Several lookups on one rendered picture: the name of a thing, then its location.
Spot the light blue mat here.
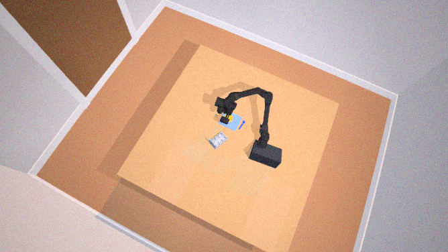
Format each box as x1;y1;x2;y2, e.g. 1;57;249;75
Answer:
218;113;242;131

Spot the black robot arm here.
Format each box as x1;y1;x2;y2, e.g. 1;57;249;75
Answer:
215;87;273;148

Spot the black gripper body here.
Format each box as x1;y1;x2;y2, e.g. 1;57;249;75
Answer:
220;109;233;125

